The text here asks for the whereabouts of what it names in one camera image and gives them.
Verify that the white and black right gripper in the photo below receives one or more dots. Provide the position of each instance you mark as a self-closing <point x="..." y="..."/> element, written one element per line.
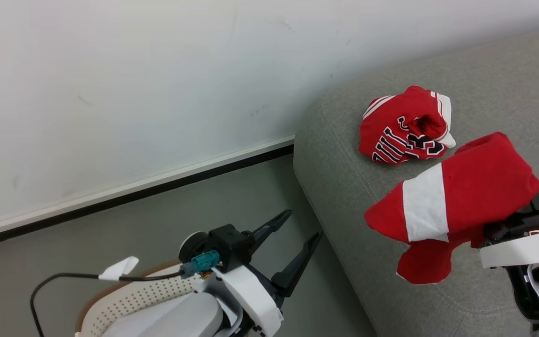
<point x="527" y="243"/>

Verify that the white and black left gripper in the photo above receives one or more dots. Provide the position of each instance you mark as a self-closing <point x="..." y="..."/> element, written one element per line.
<point x="255" y="299"/>

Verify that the red garment with white stripe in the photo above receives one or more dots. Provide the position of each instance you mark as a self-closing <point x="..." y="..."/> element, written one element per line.
<point x="447" y="201"/>

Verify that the red jersey garment with lettering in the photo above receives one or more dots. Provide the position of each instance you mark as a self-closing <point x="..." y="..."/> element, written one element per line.
<point x="403" y="126"/>

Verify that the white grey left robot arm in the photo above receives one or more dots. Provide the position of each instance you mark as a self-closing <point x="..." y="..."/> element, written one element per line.
<point x="176" y="318"/>

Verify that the grey fabric sofa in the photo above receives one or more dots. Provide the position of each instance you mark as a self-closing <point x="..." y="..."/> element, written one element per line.
<point x="419" y="187"/>

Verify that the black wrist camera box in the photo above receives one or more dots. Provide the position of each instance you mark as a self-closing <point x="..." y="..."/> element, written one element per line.
<point x="227" y="245"/>

